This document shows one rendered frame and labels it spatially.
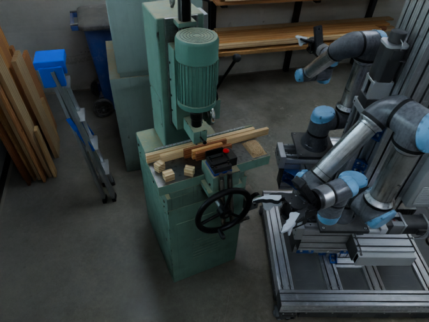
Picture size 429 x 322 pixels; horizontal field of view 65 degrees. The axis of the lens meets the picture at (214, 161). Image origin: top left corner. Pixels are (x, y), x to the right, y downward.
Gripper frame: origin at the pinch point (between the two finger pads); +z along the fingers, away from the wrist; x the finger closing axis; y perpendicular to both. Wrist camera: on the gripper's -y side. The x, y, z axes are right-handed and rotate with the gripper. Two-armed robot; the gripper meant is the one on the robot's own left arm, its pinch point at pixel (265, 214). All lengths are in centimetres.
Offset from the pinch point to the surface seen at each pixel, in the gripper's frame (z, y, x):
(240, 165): -26, 27, 57
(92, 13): 1, -9, 269
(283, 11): -208, 14, 275
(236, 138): -31, 21, 72
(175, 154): 3, 21, 73
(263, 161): -39, 29, 57
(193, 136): -5, 10, 67
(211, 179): -5, 23, 49
